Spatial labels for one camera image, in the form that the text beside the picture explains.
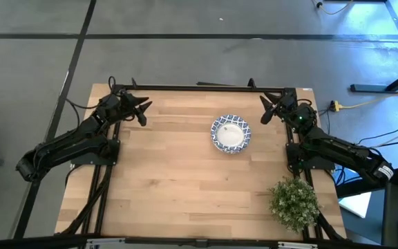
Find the silver metal bracket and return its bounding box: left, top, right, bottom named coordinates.
left=85, top=238, right=126, bottom=249
left=277, top=241, right=319, bottom=249

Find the white paper sheet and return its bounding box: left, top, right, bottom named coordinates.
left=339, top=192, right=372, bottom=219

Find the yellow extension cable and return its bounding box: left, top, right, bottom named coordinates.
left=340, top=84, right=398, bottom=110

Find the black aluminium table frame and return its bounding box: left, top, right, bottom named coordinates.
left=60, top=77, right=347, bottom=241

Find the black desk leg foot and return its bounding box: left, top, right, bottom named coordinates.
left=350, top=64, right=398, bottom=94

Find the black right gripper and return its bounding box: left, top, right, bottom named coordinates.
left=259, top=91, right=299, bottom=125

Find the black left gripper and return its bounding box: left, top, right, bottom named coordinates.
left=107, top=91, right=153, bottom=127

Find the black metal bar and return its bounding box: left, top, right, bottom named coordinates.
left=335, top=168, right=398, bottom=199

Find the thin yellow floor cable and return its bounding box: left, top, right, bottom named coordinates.
left=318, top=0, right=355, bottom=15

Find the small green artificial plant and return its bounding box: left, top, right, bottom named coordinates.
left=269, top=176, right=321, bottom=233

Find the black floor cable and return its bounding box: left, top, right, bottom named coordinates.
left=356, top=126, right=398, bottom=146

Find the blue patterned white paper bowl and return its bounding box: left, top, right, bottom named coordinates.
left=210, top=114, right=252, bottom=155

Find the grey floor cable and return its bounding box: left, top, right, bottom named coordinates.
left=371, top=121, right=398, bottom=149

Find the black frame crossbar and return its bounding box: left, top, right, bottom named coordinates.
left=0, top=234, right=398, bottom=249

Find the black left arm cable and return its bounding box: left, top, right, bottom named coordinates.
left=66, top=75, right=117, bottom=120

